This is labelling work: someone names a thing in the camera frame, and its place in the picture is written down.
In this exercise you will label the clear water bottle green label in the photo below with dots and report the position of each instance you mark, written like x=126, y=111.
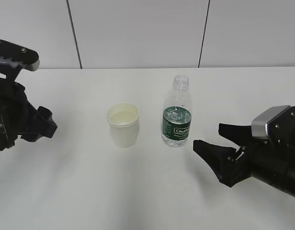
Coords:
x=177, y=113

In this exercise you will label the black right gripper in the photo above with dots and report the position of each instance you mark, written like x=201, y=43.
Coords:
x=269, y=160

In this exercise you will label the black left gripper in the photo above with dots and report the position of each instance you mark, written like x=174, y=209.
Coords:
x=17, y=116

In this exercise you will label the white paper cup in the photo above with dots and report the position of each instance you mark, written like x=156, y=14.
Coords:
x=123, y=121

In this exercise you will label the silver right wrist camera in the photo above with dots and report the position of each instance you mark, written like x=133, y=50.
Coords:
x=260, y=124

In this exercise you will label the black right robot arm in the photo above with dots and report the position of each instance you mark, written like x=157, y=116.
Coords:
x=266, y=150

